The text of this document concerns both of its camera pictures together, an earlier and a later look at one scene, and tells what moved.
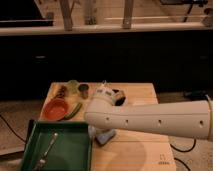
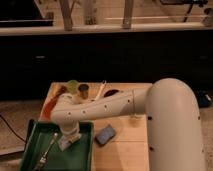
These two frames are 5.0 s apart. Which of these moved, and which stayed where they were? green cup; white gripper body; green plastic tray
Moved: white gripper body
Stayed: green plastic tray; green cup
